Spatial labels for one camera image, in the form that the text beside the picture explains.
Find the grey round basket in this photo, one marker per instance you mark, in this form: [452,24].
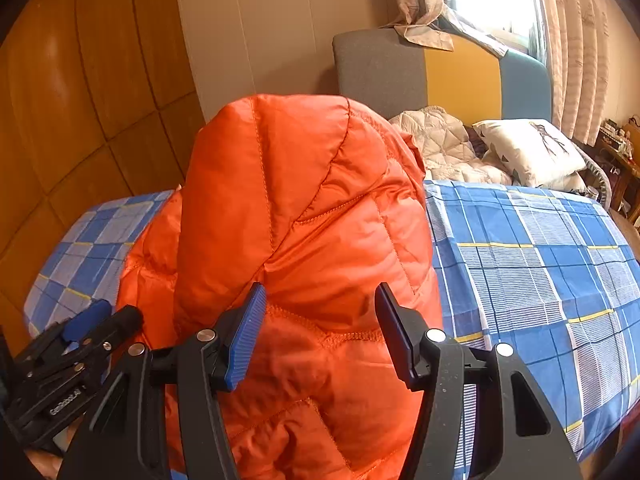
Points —
[597,180]

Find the wooden wardrobe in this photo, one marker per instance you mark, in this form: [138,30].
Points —
[75,110]

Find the blue plaid bed sheet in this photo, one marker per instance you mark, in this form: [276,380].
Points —
[525,270]

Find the cluttered wooden desk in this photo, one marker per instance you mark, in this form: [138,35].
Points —
[622,160]

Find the white printed pillow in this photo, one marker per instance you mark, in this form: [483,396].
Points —
[525,150]

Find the grey yellow blue headboard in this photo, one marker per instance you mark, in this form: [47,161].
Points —
[375,70]

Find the short patterned curtain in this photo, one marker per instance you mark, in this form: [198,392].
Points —
[420,0]

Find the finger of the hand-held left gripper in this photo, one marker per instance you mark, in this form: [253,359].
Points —
[87,322]
[120,330]

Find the long pleated curtain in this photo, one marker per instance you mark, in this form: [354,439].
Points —
[580,50]

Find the white quilted jacket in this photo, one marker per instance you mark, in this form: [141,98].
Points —
[440,140]

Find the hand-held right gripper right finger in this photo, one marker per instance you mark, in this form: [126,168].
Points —
[400,345]

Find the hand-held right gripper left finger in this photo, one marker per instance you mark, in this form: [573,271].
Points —
[245,340]

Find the orange down jacket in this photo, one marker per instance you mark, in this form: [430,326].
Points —
[300,200]

